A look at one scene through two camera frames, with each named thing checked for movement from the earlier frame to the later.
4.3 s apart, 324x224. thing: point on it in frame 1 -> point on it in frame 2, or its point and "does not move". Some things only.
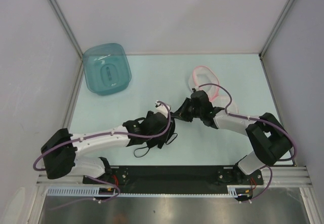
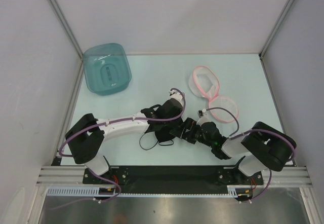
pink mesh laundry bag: (201, 75) does not move
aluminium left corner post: (59, 13) does not move
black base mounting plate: (176, 179) does not move
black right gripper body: (189, 111) -> (195, 134)
